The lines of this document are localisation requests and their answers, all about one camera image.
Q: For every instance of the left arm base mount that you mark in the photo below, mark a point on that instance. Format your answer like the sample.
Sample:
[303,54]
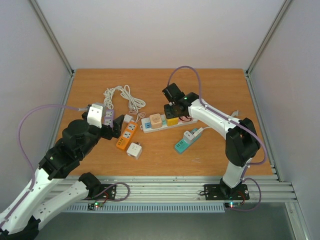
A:
[102,192]

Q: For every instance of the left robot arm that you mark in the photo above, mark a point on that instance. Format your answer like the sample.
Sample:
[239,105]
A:
[33,213]

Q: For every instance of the small white square charger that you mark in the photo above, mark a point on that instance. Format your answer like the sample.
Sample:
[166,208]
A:
[188,137]

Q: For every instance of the pink cube adapter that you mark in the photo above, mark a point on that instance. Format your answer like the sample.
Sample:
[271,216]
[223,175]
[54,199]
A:
[185,119]

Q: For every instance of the peach cube adapter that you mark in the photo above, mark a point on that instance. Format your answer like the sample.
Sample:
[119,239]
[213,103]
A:
[155,121]

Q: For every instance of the purple power strip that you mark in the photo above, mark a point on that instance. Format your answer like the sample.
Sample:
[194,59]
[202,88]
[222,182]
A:
[108,117]

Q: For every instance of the yellow cube adapter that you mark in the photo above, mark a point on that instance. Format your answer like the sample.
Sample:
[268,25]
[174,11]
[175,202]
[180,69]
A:
[172,121]

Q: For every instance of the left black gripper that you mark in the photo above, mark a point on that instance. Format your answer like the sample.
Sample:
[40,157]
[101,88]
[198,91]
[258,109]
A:
[109,134]

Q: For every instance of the orange power strip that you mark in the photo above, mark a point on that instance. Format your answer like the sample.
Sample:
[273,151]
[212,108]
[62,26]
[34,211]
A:
[126,138]

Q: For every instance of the white multicolour power strip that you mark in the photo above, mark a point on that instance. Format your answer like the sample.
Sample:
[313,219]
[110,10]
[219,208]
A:
[146,126]

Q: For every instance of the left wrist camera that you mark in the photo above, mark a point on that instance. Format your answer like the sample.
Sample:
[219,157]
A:
[95,114]

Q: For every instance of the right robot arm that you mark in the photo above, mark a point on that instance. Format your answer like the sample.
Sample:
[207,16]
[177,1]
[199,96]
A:
[240,145]

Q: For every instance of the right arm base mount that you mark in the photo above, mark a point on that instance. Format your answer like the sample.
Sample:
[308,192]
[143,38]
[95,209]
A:
[212,192]

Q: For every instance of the white cube adapter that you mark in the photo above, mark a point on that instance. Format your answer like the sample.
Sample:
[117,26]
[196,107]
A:
[134,150]

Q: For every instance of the teal power strip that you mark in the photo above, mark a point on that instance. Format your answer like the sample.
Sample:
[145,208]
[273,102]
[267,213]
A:
[182,146]

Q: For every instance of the grey slotted cable duct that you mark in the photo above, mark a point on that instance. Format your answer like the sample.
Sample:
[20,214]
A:
[141,208]

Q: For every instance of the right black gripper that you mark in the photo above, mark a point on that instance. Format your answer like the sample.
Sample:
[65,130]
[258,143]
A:
[171,111]

